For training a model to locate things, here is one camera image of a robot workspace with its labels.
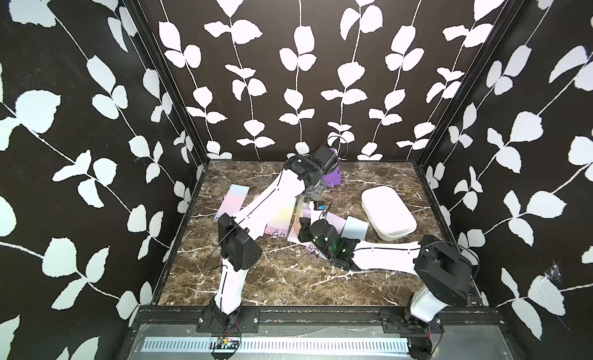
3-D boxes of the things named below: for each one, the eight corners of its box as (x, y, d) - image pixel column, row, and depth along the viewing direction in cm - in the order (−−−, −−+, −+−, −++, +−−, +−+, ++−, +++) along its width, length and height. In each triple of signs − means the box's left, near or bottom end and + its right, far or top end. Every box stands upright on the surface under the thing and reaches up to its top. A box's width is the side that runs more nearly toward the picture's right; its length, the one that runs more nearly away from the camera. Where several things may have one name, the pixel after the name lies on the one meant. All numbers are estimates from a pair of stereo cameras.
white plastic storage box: (380, 245, 94) (384, 238, 89) (355, 198, 109) (358, 189, 104) (414, 235, 97) (420, 227, 92) (385, 190, 112) (390, 182, 107)
